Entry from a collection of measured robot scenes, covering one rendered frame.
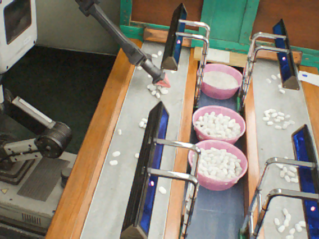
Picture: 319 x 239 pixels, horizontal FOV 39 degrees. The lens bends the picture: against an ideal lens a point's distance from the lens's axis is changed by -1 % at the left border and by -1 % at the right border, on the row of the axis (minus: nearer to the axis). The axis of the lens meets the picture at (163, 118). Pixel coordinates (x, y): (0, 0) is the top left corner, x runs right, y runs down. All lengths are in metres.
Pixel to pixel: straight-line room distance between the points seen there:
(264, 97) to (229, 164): 0.61
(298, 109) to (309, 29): 0.55
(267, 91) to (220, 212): 0.94
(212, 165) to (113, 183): 0.46
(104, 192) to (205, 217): 0.43
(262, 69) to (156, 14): 0.72
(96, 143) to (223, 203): 0.62
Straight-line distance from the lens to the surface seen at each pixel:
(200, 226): 1.91
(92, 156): 2.00
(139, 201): 1.36
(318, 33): 2.93
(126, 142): 2.12
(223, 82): 2.66
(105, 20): 2.44
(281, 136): 2.36
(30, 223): 2.28
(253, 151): 2.16
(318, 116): 2.54
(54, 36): 4.07
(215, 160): 2.10
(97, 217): 1.80
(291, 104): 2.61
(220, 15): 2.82
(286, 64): 2.24
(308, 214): 1.53
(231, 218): 1.97
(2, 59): 1.82
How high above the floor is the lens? 2.12
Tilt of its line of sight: 37 degrees down
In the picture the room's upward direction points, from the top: 8 degrees clockwise
